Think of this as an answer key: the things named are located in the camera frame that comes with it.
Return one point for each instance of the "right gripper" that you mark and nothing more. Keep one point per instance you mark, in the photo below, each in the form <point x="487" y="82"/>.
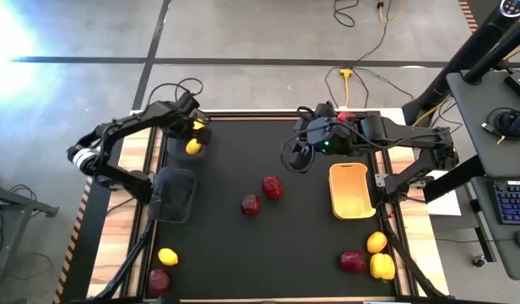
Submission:
<point x="327" y="137"/>

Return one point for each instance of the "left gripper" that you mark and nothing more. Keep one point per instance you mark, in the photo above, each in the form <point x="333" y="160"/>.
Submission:
<point x="186" y="110"/>

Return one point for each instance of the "yellow lemon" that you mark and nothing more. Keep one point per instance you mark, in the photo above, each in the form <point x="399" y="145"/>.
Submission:
<point x="193" y="146"/>
<point x="198" y="125"/>
<point x="167" y="256"/>

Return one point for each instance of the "narrow black mesh basket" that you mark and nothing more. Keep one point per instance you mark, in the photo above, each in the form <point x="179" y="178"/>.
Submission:
<point x="177" y="152"/>

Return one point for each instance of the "red bell pepper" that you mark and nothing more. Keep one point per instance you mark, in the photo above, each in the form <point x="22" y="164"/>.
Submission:
<point x="158" y="282"/>
<point x="353" y="262"/>
<point x="250" y="204"/>
<point x="345" y="115"/>
<point x="272" y="187"/>

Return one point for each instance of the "orange wooden basket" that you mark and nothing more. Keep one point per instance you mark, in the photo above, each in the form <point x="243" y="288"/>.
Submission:
<point x="350" y="190"/>

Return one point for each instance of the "orange-tinted lemon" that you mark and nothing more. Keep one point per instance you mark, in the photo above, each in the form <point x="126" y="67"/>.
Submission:
<point x="377" y="242"/>

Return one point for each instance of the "yellow bell pepper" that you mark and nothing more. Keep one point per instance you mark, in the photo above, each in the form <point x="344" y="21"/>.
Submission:
<point x="382" y="266"/>

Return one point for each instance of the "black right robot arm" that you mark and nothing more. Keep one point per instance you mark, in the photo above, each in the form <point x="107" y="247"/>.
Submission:
<point x="412" y="135"/>

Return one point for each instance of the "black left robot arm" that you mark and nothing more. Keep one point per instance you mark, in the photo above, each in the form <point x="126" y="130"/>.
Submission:
<point x="125" y="124"/>

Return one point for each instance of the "wide black mesh basket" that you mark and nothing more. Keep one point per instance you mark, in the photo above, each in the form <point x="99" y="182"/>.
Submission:
<point x="173" y="194"/>

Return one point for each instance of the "black table mat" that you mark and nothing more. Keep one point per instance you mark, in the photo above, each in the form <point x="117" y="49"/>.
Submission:
<point x="285" y="253"/>

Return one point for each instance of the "white paper sheet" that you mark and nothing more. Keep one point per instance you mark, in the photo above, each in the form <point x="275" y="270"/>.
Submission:
<point x="443" y="207"/>

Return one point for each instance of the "black diagonal support beam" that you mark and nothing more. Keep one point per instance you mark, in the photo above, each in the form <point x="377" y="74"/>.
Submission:
<point x="454" y="179"/>

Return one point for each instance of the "black platform with hazard stripes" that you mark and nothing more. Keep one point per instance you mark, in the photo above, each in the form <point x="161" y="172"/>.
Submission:
<point x="85" y="253"/>

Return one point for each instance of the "black tower fan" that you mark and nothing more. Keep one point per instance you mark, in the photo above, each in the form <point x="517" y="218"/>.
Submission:
<point x="464" y="57"/>

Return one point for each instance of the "black desk leg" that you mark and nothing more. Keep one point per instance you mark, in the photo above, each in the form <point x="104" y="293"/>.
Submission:
<point x="481" y="228"/>

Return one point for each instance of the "grey metal stand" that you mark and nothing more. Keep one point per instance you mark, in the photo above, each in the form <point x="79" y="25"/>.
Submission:
<point x="15" y="200"/>

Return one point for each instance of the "black caster wheel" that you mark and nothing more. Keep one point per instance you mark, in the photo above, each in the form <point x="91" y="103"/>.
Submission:
<point x="478" y="261"/>

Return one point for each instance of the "black backlit keyboard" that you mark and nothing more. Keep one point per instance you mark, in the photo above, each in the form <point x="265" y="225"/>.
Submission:
<point x="513" y="202"/>

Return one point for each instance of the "grey keyboard desk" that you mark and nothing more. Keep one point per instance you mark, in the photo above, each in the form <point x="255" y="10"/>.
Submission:
<point x="496" y="253"/>

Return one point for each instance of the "hazard stripe floor tape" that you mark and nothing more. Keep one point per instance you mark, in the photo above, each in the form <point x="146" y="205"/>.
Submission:
<point x="468" y="14"/>

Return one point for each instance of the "black monitor pole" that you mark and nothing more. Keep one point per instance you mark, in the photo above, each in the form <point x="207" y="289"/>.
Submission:
<point x="496" y="55"/>

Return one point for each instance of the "black device on desk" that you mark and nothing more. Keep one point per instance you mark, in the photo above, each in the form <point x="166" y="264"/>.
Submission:
<point x="519" y="84"/>

